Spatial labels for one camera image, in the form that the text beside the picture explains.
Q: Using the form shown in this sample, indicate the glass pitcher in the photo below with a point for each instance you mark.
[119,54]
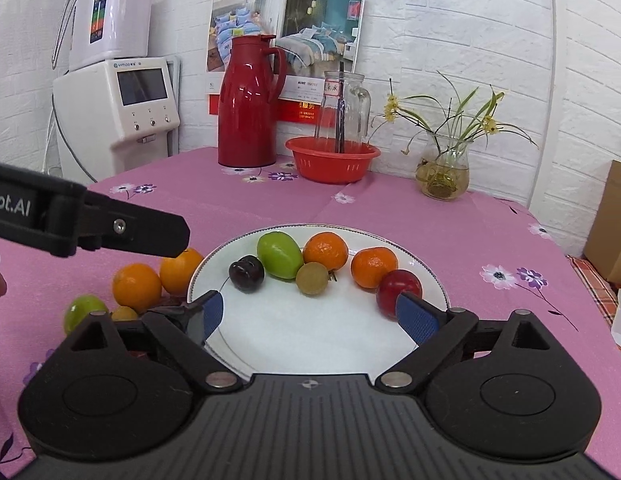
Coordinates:
[354,110]

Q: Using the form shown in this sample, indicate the brown cardboard box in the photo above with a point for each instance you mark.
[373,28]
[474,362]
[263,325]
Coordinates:
[613,220]

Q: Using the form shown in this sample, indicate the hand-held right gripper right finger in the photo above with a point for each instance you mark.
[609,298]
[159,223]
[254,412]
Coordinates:
[415,317]

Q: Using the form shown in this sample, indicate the wall calendar poster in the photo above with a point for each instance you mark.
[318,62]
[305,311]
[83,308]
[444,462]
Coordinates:
[320,15]

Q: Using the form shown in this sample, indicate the green plant with yellow flowers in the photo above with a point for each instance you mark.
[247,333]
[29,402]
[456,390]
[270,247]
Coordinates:
[389,110]

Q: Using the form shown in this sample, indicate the plaid cloth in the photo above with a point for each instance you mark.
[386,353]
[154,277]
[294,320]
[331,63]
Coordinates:
[590,280]

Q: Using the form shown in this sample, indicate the black stirrer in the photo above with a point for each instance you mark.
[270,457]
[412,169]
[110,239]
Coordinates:
[340,110]

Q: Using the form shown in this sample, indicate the dark purple plum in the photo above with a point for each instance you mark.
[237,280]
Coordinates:
[246,275]

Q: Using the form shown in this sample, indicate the green plum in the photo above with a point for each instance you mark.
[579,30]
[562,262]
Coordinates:
[279,255]
[83,312]

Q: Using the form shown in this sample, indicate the red apple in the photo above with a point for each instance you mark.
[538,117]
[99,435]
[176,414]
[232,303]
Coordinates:
[395,287]

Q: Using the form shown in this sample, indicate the white water dispenser with screen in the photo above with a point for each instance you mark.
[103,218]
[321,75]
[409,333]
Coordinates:
[90,125]

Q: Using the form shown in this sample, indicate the brown kiwi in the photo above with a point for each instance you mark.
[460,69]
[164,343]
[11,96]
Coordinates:
[312,278]
[124,313]

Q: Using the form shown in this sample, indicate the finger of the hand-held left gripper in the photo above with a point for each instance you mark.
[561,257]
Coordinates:
[145,235]

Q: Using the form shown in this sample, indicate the white plate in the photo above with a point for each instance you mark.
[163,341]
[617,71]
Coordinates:
[310,330]

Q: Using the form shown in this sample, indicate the red plastic basket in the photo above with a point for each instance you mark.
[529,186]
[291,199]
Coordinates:
[330,167]

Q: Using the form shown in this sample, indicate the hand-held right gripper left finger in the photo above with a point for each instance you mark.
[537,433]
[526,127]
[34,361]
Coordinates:
[214,315]

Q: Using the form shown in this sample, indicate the glass vase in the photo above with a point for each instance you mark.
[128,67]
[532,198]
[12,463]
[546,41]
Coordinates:
[443,180]

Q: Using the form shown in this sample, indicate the white water purifier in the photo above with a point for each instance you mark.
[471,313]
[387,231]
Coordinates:
[125,20]

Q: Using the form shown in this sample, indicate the orange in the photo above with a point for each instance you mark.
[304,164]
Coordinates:
[180,272]
[374,267]
[326,251]
[137,287]

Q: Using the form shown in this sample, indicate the pink floral tablecloth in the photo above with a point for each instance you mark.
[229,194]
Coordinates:
[490,320]

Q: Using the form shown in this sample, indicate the red thermos jug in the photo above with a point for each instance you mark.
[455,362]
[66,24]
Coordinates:
[245,110]

